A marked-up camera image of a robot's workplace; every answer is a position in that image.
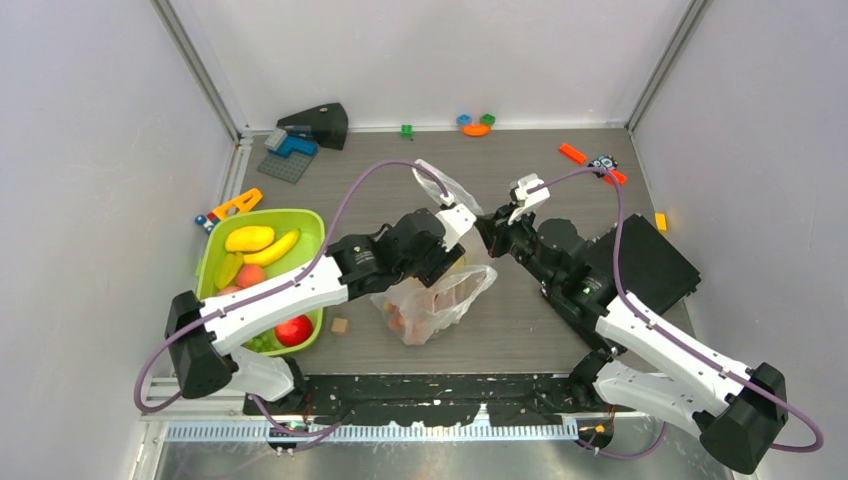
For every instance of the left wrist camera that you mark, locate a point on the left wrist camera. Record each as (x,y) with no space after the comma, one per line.
(457,220)

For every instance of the black box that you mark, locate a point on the black box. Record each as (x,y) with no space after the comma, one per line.
(583,284)

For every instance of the black wedge block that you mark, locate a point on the black wedge block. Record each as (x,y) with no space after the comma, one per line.
(326,125)

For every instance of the clear printed plastic bag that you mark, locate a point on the clear printed plastic bag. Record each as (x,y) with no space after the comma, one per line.
(450,298)

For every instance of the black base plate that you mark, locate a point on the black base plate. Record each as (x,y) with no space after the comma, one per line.
(441,400)

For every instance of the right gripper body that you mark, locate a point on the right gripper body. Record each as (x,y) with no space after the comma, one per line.
(518,238)

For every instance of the yellow fake starfruit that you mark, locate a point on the yellow fake starfruit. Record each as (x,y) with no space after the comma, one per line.
(227,269)

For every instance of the yellow fake banana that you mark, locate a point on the yellow fake banana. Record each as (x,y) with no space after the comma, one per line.
(275,251)

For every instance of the grey small toy brick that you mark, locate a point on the grey small toy brick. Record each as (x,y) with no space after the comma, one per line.
(275,139)

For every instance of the green plastic tray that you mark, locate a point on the green plastic tray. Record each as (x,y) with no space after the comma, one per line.
(312,235)

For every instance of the green fake grapes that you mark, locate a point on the green fake grapes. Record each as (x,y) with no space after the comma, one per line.
(265,343)

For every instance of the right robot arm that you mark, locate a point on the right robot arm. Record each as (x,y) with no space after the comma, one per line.
(733,410)

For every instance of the yellow toy block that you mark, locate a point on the yellow toy block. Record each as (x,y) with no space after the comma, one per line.
(661,222)

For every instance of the red fake lychee bunch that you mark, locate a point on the red fake lychee bunch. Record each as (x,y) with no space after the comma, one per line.
(414,328)

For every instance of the orange yellow toy tool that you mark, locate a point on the orange yellow toy tool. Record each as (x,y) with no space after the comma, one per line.
(243,203)

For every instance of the red toy brick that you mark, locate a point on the red toy brick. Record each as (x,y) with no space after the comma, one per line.
(614,177)

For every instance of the grey toy baseplate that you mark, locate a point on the grey toy baseplate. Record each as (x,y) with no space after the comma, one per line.
(289,169)

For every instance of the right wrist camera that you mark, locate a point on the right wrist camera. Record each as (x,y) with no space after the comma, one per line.
(527,194)

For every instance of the small wooden cube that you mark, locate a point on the small wooden cube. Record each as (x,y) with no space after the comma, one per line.
(340,326)

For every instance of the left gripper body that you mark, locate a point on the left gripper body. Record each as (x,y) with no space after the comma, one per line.
(435,264)

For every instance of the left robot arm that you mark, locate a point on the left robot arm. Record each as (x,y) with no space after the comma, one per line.
(206,339)

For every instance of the orange toy bar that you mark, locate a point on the orange toy bar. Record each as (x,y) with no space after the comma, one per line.
(573,154)

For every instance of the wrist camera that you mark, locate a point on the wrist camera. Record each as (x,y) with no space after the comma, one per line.
(527,194)
(457,220)

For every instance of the red fake apple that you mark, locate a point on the red fake apple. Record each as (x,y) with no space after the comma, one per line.
(294,332)

